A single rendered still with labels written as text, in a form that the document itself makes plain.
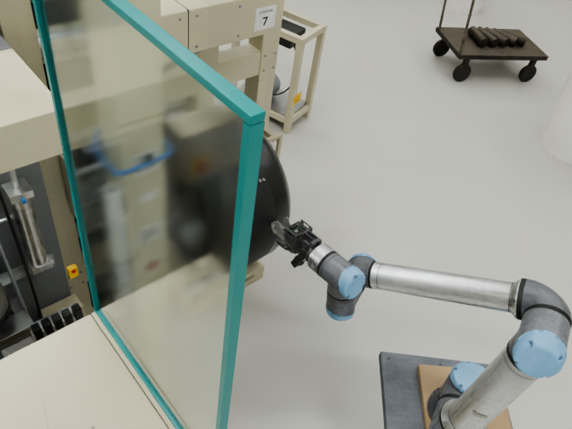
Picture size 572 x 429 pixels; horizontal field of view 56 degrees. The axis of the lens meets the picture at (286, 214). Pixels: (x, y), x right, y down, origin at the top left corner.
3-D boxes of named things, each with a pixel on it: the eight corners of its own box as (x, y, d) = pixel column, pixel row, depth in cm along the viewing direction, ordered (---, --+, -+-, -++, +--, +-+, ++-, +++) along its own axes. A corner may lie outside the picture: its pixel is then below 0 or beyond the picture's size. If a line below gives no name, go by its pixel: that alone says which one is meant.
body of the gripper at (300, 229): (300, 217, 171) (327, 237, 165) (299, 237, 177) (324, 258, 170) (283, 226, 167) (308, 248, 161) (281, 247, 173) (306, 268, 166)
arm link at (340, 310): (362, 303, 174) (365, 277, 166) (347, 329, 167) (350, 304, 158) (335, 292, 177) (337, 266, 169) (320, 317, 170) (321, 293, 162)
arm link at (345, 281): (344, 307, 158) (346, 285, 151) (315, 283, 165) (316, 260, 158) (366, 290, 162) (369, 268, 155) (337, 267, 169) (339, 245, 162)
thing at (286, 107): (288, 134, 427) (302, 40, 372) (227, 104, 446) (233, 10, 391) (310, 116, 450) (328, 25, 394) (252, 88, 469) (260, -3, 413)
